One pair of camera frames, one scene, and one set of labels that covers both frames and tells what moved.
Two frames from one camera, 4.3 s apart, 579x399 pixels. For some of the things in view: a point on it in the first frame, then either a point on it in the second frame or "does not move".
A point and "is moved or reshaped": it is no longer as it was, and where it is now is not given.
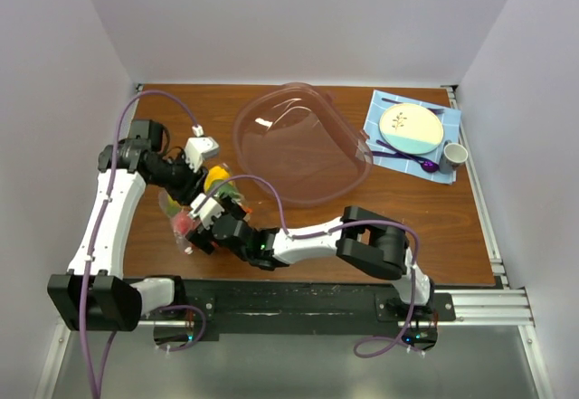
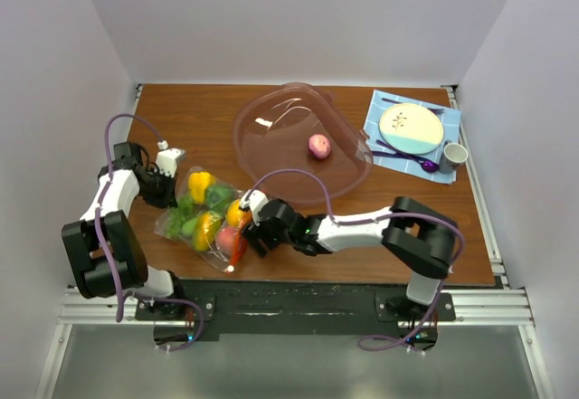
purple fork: [399, 152] does not move
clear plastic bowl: [300, 139] does not move
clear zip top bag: [218, 180] is moved or reshaped
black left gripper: [193, 185] to [168, 197]
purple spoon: [428, 166] does not move
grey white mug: [453, 156] does not move
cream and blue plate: [411, 128] does not move
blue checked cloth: [424, 165] does not move
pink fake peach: [182, 223] is moved or reshaped
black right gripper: [200, 236] to [253, 233]
